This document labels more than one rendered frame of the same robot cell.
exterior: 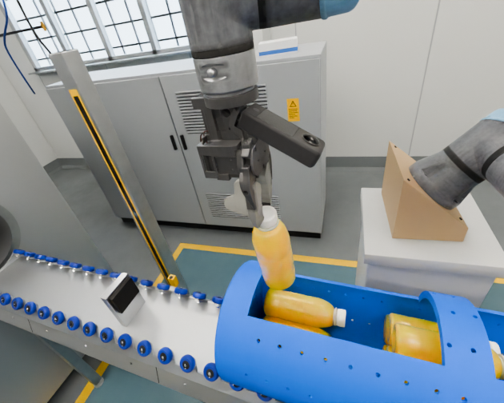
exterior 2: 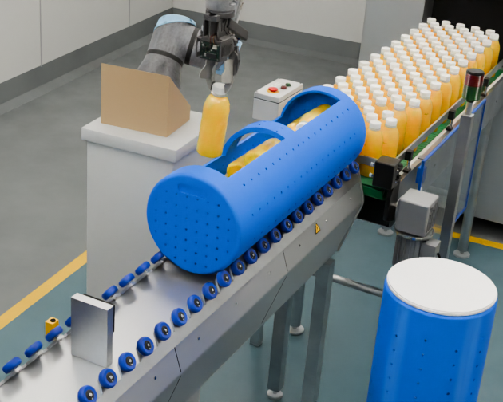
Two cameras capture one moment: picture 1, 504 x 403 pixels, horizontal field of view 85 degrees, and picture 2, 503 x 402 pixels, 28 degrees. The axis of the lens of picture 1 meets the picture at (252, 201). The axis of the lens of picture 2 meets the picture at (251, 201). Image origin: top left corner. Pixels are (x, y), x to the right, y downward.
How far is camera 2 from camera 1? 247 cm
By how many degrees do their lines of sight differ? 76
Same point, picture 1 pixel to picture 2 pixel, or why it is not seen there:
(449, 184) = (176, 73)
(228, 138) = (222, 36)
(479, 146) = (177, 41)
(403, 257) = (189, 139)
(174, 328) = (136, 325)
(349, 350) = (266, 157)
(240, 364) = (248, 208)
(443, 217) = (182, 101)
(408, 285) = not seen: hidden behind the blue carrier
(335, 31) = not seen: outside the picture
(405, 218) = (171, 112)
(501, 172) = not seen: hidden behind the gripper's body
